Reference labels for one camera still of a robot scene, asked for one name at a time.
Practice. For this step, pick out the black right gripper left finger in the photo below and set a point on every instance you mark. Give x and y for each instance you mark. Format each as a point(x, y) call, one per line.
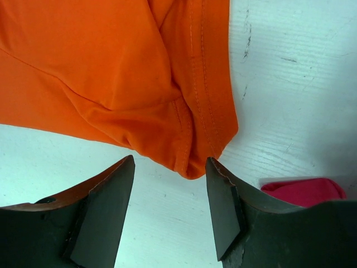
point(78, 227)

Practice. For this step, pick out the crimson red t shirt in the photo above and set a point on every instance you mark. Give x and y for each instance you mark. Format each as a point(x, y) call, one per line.
point(305, 193)

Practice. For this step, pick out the orange t shirt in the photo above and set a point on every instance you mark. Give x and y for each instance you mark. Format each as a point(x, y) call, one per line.
point(150, 76)

